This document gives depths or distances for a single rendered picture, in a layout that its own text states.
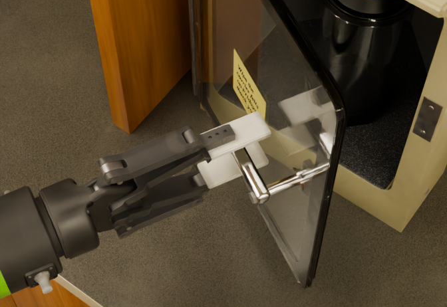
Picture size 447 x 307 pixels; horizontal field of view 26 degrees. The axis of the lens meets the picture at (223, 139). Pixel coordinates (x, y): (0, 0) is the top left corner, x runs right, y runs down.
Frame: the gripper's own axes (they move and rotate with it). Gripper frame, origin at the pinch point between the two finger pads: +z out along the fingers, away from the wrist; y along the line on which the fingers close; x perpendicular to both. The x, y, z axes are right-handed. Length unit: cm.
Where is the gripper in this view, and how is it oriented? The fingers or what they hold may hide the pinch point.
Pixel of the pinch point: (236, 149)
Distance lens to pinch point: 99.4
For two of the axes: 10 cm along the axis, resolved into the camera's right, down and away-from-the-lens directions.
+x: -4.3, -7.8, 4.6
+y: 0.0, -5.1, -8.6
